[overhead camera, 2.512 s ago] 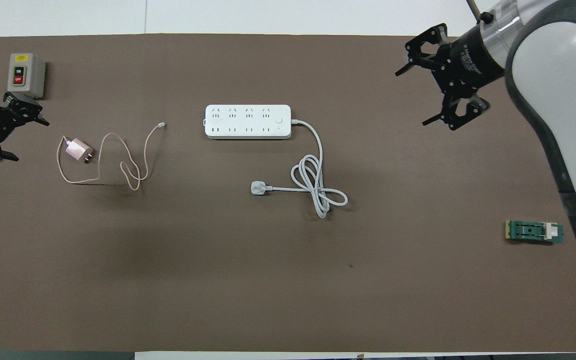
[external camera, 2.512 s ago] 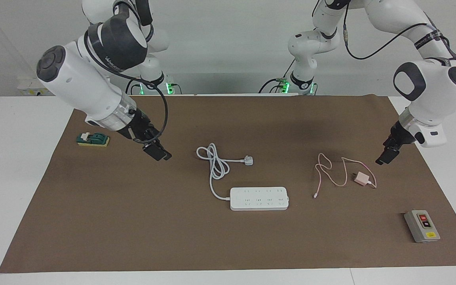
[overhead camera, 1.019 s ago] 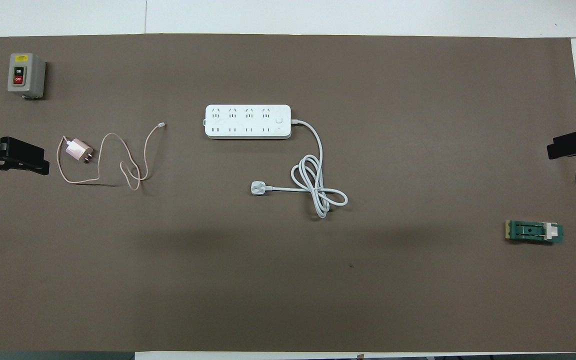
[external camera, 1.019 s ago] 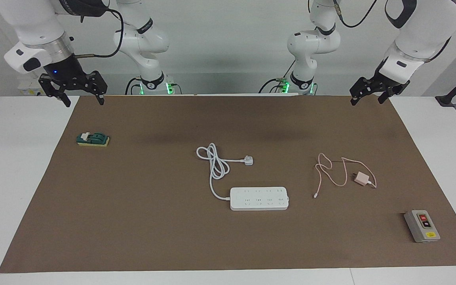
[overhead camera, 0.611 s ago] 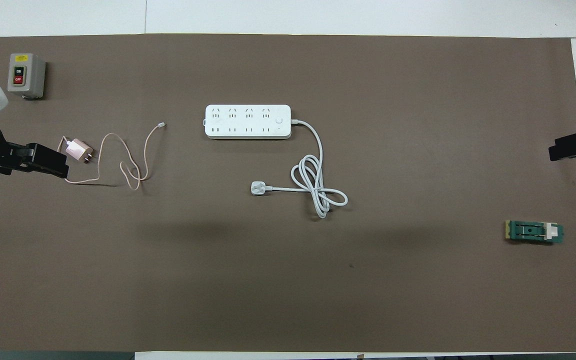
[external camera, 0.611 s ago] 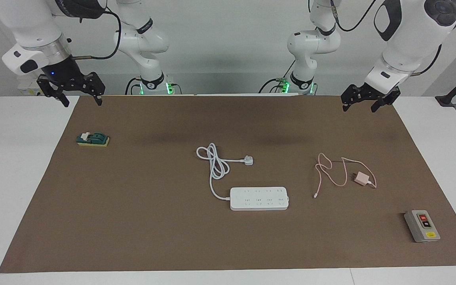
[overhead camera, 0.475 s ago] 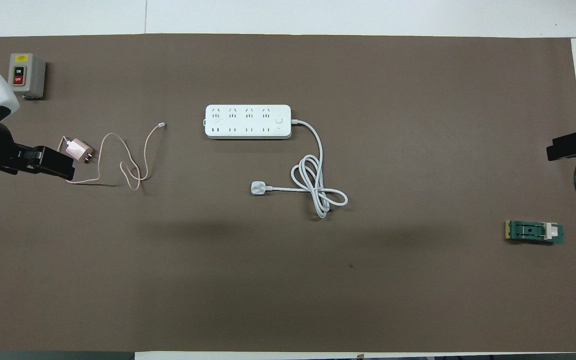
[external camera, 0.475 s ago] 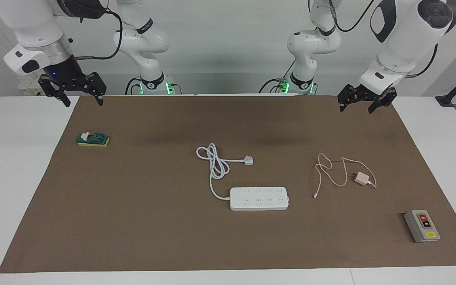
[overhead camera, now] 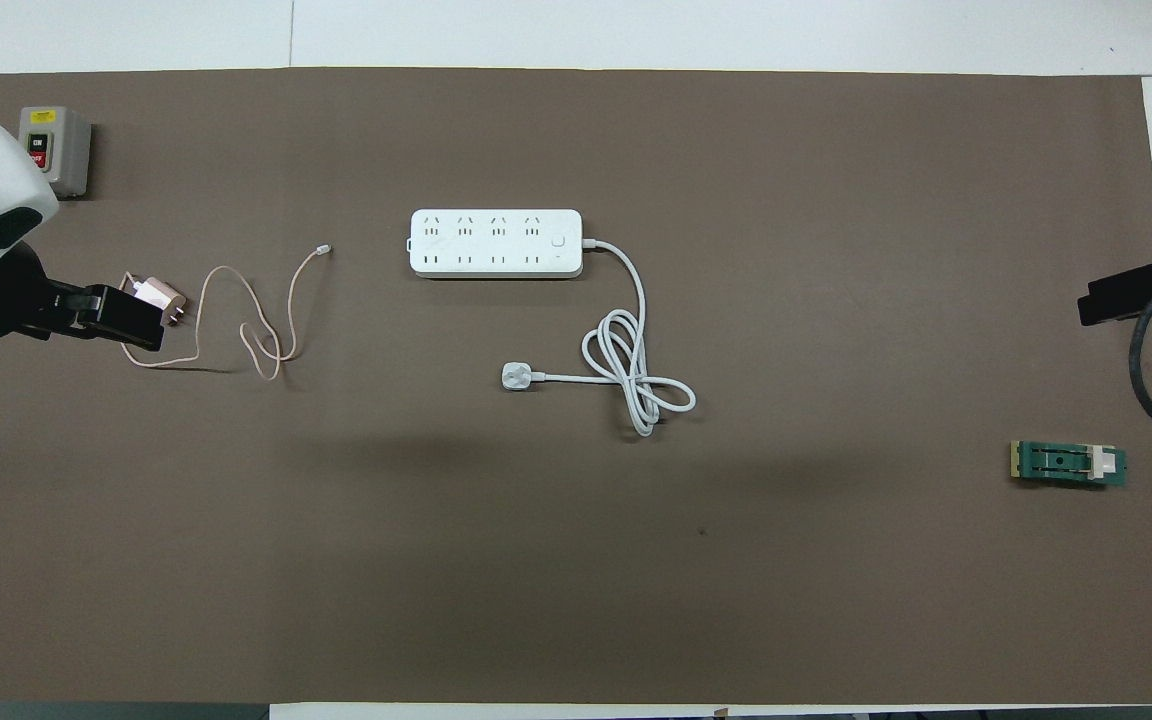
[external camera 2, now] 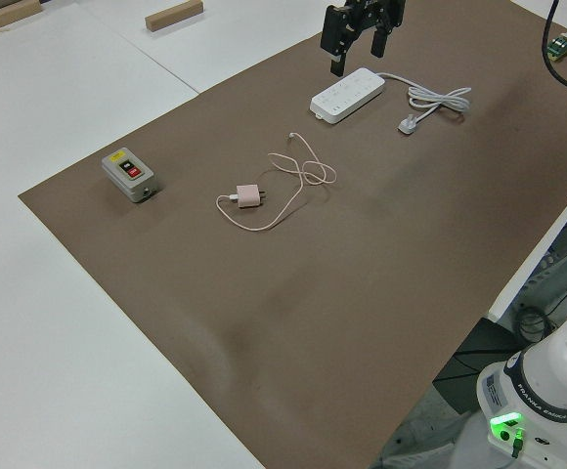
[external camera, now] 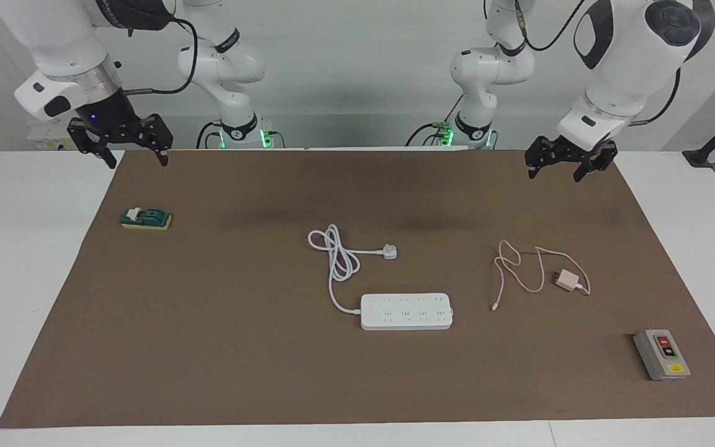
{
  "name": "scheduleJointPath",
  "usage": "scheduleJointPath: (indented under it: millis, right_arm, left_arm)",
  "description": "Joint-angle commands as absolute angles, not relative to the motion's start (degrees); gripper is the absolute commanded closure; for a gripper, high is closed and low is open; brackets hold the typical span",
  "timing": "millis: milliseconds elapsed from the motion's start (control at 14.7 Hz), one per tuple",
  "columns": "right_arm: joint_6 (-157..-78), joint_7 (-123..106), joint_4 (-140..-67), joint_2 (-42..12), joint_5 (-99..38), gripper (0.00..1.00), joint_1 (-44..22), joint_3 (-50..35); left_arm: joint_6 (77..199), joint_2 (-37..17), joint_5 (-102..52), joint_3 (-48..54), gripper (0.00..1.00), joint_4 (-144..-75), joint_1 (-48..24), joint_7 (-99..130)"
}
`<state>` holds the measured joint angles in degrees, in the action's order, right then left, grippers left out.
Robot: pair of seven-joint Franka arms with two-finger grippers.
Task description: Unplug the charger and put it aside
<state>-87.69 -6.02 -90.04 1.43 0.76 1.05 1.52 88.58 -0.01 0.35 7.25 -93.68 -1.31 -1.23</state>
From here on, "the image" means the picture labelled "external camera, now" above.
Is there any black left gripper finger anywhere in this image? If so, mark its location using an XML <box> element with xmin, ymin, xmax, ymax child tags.
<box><xmin>524</xmin><ymin>135</ymin><xmax>559</xmax><ymax>181</ymax></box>
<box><xmin>574</xmin><ymin>142</ymin><xmax>619</xmax><ymax>183</ymax></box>

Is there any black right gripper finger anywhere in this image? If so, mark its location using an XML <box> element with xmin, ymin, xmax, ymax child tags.
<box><xmin>66</xmin><ymin>119</ymin><xmax>117</xmax><ymax>170</ymax></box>
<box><xmin>140</xmin><ymin>113</ymin><xmax>174</xmax><ymax>167</ymax></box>

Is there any pink charger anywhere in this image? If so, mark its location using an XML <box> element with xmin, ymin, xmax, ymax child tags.
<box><xmin>554</xmin><ymin>268</ymin><xmax>581</xmax><ymax>292</ymax></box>

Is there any pink charging cable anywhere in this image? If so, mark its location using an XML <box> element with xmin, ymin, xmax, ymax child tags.
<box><xmin>491</xmin><ymin>240</ymin><xmax>592</xmax><ymax>312</ymax></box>

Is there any white power strip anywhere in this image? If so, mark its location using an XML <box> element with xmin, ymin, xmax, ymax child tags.
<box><xmin>360</xmin><ymin>293</ymin><xmax>454</xmax><ymax>331</ymax></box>

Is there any grey push button box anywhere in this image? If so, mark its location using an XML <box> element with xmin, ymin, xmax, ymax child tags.
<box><xmin>634</xmin><ymin>329</ymin><xmax>691</xmax><ymax>381</ymax></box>

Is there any brown table mat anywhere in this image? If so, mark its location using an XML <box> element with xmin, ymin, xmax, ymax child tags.
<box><xmin>0</xmin><ymin>148</ymin><xmax>715</xmax><ymax>429</ymax></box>

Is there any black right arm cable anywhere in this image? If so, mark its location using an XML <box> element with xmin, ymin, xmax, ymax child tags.
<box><xmin>120</xmin><ymin>16</ymin><xmax>199</xmax><ymax>97</ymax></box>

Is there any white wall socket box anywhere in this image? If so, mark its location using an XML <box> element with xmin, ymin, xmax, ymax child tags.
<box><xmin>27</xmin><ymin>118</ymin><xmax>85</xmax><ymax>151</ymax></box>

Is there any black base cable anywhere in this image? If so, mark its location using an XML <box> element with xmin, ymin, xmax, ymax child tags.
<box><xmin>196</xmin><ymin>120</ymin><xmax>225</xmax><ymax>150</ymax></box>
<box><xmin>404</xmin><ymin>112</ymin><xmax>459</xmax><ymax>148</ymax></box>

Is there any green knife switch yellow base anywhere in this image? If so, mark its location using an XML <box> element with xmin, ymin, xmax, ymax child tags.
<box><xmin>120</xmin><ymin>207</ymin><xmax>173</xmax><ymax>232</ymax></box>

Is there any white power cord with plug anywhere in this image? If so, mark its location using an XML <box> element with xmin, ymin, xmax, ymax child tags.
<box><xmin>307</xmin><ymin>224</ymin><xmax>398</xmax><ymax>315</ymax></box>

